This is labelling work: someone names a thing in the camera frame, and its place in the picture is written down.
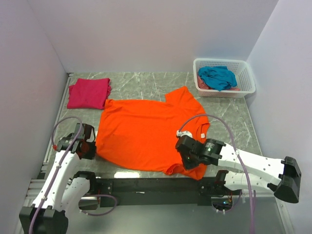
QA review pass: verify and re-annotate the orange t shirt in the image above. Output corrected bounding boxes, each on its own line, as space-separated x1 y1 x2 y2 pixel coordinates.
96 86 210 180

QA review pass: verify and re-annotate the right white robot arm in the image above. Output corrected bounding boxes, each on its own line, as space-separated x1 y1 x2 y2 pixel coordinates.
175 133 302 203

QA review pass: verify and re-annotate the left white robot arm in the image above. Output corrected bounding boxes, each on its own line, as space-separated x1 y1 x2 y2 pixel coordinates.
19 123 98 234

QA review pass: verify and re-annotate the folded magenta t shirt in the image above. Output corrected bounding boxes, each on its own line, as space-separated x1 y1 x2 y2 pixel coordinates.
67 78 111 110

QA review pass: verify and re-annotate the black base bar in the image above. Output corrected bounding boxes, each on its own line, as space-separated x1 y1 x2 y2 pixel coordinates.
78 177 240 210

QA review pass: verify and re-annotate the pink t shirt in basket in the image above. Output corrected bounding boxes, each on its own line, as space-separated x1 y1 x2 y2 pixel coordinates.
197 76 240 91

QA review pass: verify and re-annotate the blue t shirt in basket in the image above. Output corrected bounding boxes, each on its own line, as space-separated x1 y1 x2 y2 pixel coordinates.
197 66 237 91

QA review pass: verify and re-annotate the white plastic basket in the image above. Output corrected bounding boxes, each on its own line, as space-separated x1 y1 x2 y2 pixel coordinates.
193 58 255 98

